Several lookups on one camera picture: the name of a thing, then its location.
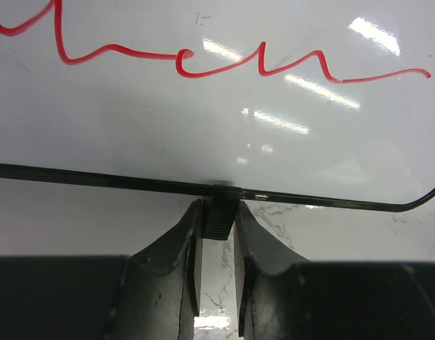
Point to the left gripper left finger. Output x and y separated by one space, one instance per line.
158 296

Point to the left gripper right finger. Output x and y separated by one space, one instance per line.
267 303

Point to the black clip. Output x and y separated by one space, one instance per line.
219 212

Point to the black framed whiteboard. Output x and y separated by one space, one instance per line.
327 103

